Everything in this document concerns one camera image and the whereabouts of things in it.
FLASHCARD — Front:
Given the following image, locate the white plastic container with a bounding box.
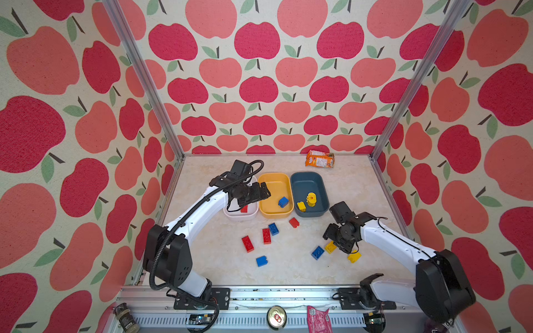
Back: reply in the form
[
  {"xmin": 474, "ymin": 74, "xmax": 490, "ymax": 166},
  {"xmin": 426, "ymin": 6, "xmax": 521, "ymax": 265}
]
[{"xmin": 223, "ymin": 176, "xmax": 260, "ymax": 221}]

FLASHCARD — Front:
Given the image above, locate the yellow plastic container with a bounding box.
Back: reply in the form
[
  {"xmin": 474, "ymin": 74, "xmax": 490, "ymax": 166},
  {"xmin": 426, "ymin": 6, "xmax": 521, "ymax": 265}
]
[{"xmin": 259, "ymin": 173, "xmax": 294, "ymax": 219}]

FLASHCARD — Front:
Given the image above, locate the blue lego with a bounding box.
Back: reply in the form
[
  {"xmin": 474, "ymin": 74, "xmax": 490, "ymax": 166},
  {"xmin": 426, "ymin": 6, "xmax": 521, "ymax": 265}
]
[
  {"xmin": 268, "ymin": 223, "xmax": 279, "ymax": 236},
  {"xmin": 256, "ymin": 255, "xmax": 268, "ymax": 267},
  {"xmin": 311, "ymin": 246, "xmax": 325, "ymax": 260},
  {"xmin": 278, "ymin": 197, "xmax": 290, "ymax": 208}
]

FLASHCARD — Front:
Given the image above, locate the yellow round lego piece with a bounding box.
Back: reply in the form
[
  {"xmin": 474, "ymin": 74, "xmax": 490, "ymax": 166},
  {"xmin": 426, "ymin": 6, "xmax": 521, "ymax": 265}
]
[{"xmin": 306, "ymin": 192, "xmax": 317, "ymax": 207}]

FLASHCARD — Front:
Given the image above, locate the dark teal plastic container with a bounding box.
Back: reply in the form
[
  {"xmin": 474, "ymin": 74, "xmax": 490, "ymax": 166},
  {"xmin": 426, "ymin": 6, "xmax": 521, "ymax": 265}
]
[{"xmin": 290, "ymin": 171, "xmax": 330, "ymax": 218}]

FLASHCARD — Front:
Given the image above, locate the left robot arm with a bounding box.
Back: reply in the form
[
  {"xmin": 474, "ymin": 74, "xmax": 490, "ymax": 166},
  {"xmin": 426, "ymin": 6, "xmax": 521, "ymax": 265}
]
[{"xmin": 142, "ymin": 160, "xmax": 271, "ymax": 307}]

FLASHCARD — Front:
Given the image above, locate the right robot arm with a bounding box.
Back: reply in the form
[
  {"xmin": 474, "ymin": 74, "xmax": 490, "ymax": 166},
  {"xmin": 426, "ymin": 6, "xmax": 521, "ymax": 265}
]
[{"xmin": 323, "ymin": 201, "xmax": 476, "ymax": 324}]

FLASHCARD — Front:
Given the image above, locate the red lego brick upright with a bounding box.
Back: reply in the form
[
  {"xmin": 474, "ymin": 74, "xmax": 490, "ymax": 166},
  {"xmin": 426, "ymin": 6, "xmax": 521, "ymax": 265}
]
[{"xmin": 262, "ymin": 228, "xmax": 271, "ymax": 245}]

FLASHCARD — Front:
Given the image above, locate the blue lego beside red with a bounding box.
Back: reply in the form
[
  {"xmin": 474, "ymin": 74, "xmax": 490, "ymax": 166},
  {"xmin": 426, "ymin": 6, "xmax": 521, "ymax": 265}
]
[{"xmin": 268, "ymin": 223, "xmax": 279, "ymax": 236}]

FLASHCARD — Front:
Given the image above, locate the small red lego brick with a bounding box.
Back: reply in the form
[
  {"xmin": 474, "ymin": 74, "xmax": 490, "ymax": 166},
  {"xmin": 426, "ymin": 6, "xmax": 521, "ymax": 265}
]
[{"xmin": 290, "ymin": 218, "xmax": 300, "ymax": 228}]

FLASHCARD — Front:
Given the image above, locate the red lego brick tilted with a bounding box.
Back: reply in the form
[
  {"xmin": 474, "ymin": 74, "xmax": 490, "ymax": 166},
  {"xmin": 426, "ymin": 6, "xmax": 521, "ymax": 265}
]
[{"xmin": 242, "ymin": 236, "xmax": 255, "ymax": 253}]

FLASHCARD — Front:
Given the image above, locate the orange snack packet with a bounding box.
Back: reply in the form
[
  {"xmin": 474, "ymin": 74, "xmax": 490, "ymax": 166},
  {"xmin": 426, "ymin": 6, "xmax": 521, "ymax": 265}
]
[{"xmin": 305, "ymin": 150, "xmax": 335, "ymax": 168}]

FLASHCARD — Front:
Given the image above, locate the pink snack wrapper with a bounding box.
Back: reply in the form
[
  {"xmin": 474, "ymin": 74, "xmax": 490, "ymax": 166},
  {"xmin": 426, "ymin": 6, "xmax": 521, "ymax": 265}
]
[{"xmin": 307, "ymin": 306, "xmax": 333, "ymax": 333}]

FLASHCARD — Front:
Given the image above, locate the black round object front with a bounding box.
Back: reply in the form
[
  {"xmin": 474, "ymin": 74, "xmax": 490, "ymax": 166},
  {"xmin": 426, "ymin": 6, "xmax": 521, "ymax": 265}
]
[{"xmin": 364, "ymin": 312, "xmax": 386, "ymax": 333}]

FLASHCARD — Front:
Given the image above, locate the metal drink can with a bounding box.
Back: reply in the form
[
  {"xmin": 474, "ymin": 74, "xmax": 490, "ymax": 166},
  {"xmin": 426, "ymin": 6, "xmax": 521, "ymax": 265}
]
[{"xmin": 266, "ymin": 305, "xmax": 287, "ymax": 331}]

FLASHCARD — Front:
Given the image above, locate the green circuit board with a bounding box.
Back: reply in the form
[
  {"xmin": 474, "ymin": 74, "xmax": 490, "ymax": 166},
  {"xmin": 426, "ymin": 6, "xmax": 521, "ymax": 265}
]
[{"xmin": 187, "ymin": 314, "xmax": 212, "ymax": 326}]

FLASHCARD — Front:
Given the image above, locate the dark glass jar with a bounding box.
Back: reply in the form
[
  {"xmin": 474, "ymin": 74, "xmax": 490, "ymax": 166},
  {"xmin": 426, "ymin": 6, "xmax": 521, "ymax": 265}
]
[{"xmin": 114, "ymin": 302, "xmax": 140, "ymax": 333}]

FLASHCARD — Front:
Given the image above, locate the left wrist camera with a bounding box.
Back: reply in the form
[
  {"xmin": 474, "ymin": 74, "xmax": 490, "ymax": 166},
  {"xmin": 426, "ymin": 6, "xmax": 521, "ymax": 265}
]
[{"xmin": 230, "ymin": 160, "xmax": 253, "ymax": 179}]

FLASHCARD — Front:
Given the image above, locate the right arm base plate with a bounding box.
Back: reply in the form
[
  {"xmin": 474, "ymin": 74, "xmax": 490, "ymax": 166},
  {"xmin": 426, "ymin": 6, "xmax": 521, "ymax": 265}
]
[{"xmin": 332, "ymin": 287, "xmax": 397, "ymax": 310}]

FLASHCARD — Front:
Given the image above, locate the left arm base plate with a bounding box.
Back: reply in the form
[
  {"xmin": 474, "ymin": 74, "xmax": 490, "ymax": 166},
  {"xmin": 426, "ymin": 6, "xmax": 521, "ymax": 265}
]
[{"xmin": 174, "ymin": 288, "xmax": 231, "ymax": 310}]

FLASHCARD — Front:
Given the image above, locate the front aluminium rail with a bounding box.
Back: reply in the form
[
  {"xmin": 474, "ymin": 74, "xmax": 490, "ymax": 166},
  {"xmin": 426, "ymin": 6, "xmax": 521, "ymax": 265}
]
[{"xmin": 102, "ymin": 285, "xmax": 464, "ymax": 332}]

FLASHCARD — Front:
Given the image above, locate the left aluminium frame post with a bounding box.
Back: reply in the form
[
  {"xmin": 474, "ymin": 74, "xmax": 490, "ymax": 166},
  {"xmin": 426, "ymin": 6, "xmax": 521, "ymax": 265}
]
[{"xmin": 103, "ymin": 0, "xmax": 185, "ymax": 162}]

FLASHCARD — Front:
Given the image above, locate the aluminium frame post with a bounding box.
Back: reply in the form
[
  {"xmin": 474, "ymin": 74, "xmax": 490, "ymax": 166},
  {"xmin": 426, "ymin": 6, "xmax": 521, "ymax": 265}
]
[
  {"xmin": 369, "ymin": 0, "xmax": 473, "ymax": 164},
  {"xmin": 103, "ymin": 0, "xmax": 185, "ymax": 162}
]

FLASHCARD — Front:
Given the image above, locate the right aluminium frame post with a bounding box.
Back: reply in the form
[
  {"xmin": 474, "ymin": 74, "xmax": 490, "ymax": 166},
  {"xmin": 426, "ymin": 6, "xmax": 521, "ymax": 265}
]
[{"xmin": 369, "ymin": 0, "xmax": 473, "ymax": 164}]

